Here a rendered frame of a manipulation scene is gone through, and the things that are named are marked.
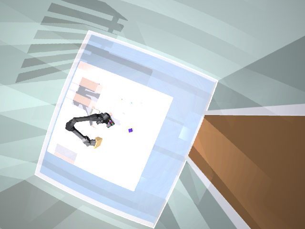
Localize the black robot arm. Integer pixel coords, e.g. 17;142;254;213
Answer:
65;112;111;147

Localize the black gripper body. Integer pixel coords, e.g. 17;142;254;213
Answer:
104;120;112;128

